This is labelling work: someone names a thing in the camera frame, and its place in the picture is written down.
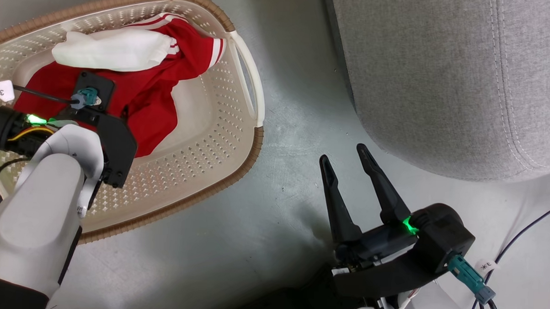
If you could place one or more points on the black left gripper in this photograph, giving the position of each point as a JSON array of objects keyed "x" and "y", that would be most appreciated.
[{"x": 6, "y": 127}]

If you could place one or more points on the grey fabric sofa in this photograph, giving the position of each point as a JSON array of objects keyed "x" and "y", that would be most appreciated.
[{"x": 442, "y": 78}]

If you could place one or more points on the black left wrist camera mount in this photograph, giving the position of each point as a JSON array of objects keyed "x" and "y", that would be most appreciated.
[{"x": 117, "y": 144}]

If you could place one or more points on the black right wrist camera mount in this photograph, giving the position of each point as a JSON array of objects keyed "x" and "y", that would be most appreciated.
[{"x": 441, "y": 233}]

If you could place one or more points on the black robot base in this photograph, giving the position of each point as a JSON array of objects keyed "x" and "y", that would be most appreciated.
[{"x": 288, "y": 306}]

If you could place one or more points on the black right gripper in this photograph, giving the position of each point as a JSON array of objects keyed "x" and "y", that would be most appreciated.
[{"x": 374, "y": 245}]

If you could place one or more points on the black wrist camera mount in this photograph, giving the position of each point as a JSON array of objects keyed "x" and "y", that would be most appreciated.
[
  {"x": 441, "y": 233},
  {"x": 117, "y": 144}
]

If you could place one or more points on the white perforated laundry basket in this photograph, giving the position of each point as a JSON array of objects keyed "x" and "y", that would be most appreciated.
[{"x": 202, "y": 138}]

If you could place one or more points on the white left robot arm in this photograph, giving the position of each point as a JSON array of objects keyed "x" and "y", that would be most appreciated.
[{"x": 35, "y": 210}]

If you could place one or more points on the red and white jersey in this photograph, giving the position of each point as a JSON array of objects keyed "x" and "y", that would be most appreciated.
[{"x": 153, "y": 100}]

